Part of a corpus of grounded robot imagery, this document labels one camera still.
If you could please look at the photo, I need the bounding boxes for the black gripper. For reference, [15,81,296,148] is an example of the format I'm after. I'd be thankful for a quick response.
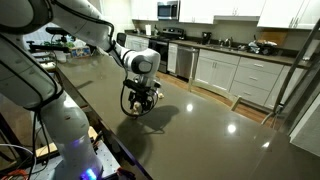
[123,79,158,104]

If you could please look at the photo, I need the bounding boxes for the burger candy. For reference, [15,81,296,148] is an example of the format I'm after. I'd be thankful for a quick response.
[133,102,141,111]
[158,93,165,99]

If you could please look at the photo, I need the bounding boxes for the burger candy pack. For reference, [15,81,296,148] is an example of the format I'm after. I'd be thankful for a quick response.
[131,110,139,116]

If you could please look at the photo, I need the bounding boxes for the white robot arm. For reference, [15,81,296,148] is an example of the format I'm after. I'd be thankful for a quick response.
[0,0,160,180]

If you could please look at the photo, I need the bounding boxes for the black stove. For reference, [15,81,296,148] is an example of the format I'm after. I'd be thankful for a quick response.
[148,27,184,73]

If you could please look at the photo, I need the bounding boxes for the stainless dishwasher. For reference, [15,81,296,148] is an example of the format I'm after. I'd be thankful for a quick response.
[175,45,199,78]

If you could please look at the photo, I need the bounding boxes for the tissue box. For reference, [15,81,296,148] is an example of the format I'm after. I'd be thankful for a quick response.
[70,46,91,58]

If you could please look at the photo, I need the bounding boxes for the coffee maker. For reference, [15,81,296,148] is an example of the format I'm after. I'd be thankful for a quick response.
[201,32,212,45]

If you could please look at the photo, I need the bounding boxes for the microwave oven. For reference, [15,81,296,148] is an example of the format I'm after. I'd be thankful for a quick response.
[157,0,180,20]

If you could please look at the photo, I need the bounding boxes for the wooden chair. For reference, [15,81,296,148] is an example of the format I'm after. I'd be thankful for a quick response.
[187,49,243,112]

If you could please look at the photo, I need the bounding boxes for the white lower kitchen cabinets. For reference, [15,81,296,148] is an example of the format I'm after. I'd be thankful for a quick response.
[125,35,290,109]

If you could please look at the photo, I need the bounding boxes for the white kitchen cabinets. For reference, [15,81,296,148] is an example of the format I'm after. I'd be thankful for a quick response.
[130,0,320,30]
[125,35,290,109]

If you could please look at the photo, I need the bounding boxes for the dish clutter on counter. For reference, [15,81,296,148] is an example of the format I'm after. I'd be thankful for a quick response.
[248,40,277,55]

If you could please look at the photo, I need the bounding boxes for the wooden cutting board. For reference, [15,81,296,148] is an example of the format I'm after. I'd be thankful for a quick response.
[259,31,287,46]

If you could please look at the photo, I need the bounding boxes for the white upper kitchen cabinets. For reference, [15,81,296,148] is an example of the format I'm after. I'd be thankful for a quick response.
[130,0,320,30]

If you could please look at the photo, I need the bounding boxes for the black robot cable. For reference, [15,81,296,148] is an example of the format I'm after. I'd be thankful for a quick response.
[120,78,160,118]

